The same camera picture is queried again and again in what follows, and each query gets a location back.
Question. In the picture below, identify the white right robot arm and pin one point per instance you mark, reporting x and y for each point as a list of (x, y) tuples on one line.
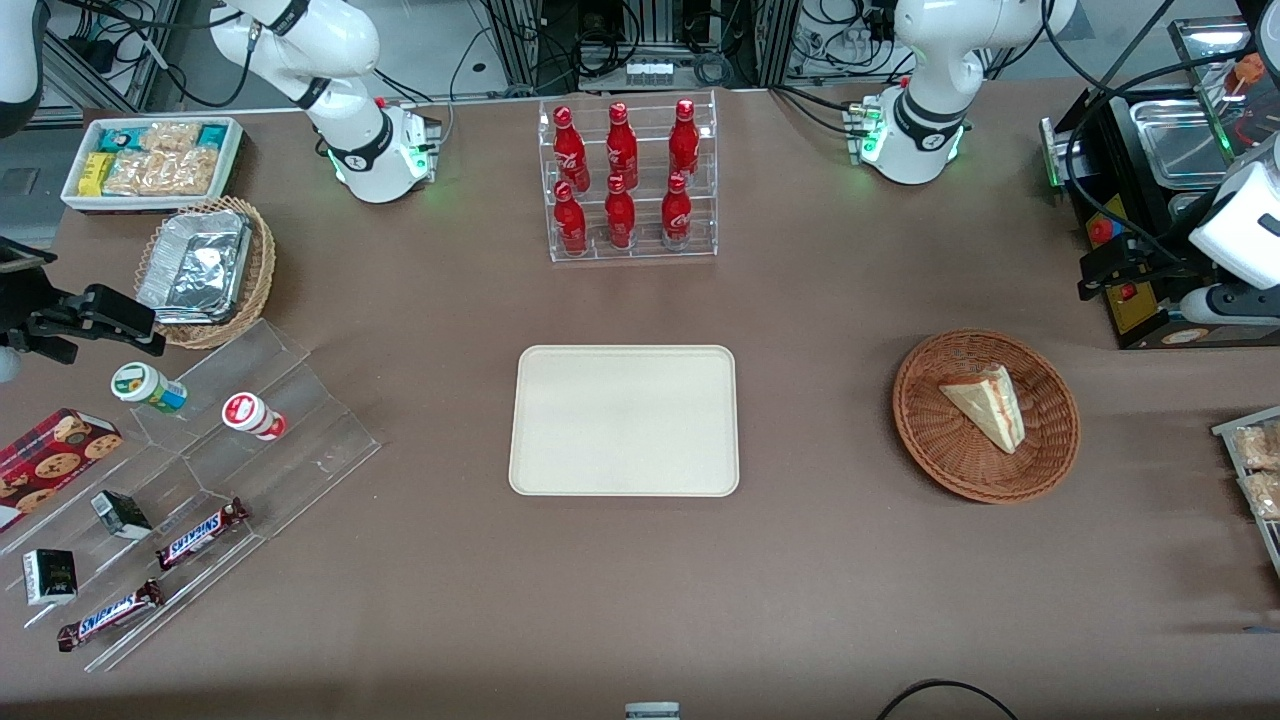
[(350, 150)]

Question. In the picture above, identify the grey snack tray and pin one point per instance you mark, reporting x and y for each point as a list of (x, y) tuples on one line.
[(1225, 428)]

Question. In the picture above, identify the green label yogurt cup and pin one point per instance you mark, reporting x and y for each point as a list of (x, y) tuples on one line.
[(148, 388)]

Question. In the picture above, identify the black hot food case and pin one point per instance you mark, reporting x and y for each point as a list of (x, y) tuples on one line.
[(1150, 325)]

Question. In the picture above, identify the white snack bin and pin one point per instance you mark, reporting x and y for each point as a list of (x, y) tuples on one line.
[(75, 195)]

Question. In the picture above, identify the small black chocolate box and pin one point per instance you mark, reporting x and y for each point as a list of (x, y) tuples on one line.
[(122, 514), (50, 577)]

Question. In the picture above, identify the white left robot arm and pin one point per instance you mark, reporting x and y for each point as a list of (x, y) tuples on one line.
[(925, 120)]

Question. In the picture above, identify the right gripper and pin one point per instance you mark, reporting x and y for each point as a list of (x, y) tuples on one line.
[(32, 311)]

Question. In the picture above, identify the red label yogurt cup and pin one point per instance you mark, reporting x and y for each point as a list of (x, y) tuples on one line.
[(252, 415)]

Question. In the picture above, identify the teal snack packet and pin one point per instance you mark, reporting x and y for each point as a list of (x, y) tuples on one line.
[(118, 138), (213, 136)]

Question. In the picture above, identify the clear acrylic bottle rack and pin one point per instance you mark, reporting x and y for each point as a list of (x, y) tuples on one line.
[(645, 215)]

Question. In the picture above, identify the white power strip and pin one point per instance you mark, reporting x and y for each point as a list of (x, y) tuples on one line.
[(648, 72)]

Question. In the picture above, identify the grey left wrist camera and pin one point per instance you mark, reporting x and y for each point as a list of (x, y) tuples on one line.
[(1230, 305)]

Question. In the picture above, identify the beige plastic tray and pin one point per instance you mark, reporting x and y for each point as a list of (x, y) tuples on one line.
[(620, 420)]

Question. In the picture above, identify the grey device edge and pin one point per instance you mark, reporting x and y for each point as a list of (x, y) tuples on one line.
[(652, 711)]

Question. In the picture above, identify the light wicker basket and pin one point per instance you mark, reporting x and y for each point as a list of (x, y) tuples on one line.
[(258, 280)]

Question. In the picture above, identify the triangle sandwich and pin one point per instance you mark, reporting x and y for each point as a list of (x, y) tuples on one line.
[(990, 405)]

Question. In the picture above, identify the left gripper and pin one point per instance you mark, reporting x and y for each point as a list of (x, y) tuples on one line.
[(1146, 262)]

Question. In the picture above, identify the aluminium frame rack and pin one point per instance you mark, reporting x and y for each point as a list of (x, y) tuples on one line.
[(520, 40)]

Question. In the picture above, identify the red plaid cookie box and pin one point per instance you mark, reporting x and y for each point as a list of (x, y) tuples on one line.
[(50, 465)]

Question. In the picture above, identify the red emergency button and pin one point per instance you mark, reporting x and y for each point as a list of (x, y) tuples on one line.
[(1100, 232)]

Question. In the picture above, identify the large clear cracker bag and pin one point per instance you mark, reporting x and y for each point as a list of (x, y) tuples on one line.
[(165, 172)]

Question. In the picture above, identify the fried snack on skewer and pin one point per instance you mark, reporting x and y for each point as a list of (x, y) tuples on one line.
[(1248, 72)]

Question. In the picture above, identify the brown snickers bar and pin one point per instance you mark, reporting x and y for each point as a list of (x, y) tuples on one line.
[(108, 616), (200, 533)]

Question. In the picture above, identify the yellow snack packet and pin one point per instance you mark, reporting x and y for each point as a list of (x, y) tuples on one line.
[(95, 175)]

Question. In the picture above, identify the red cola bottle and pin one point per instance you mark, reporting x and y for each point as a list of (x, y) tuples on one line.
[(622, 150), (570, 225), (620, 220), (684, 140), (677, 218), (570, 150)]

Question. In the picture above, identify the clear acrylic stepped display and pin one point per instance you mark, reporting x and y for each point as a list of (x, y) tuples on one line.
[(300, 440)]

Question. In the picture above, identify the aluminium foil tray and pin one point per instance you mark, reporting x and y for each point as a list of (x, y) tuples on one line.
[(195, 265)]

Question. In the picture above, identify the steel food pan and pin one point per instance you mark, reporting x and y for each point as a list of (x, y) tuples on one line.
[(1180, 140)]

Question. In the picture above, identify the small clear cracker bag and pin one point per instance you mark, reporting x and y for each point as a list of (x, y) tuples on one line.
[(170, 136)]

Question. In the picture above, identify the brown wicker basket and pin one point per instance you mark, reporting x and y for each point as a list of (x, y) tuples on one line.
[(940, 450)]

